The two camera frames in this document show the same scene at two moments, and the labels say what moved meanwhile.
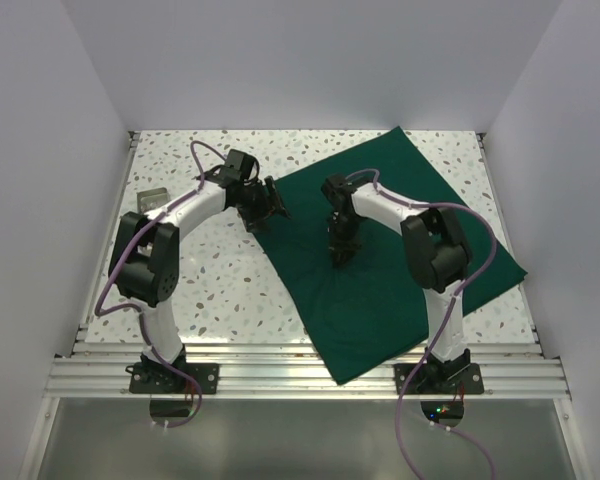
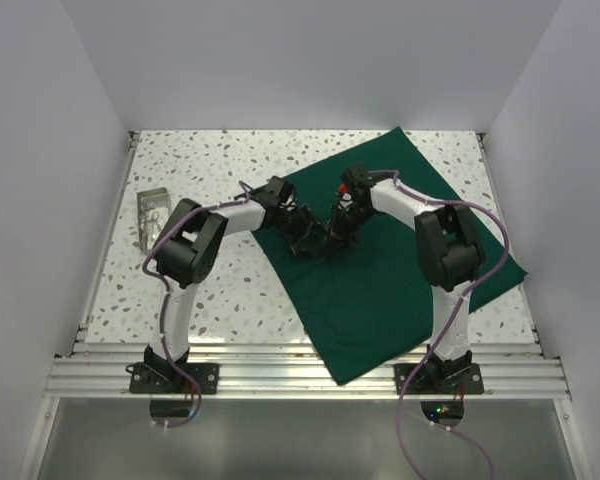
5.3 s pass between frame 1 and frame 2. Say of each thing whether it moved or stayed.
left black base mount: stayed
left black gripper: moved
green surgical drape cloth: stayed
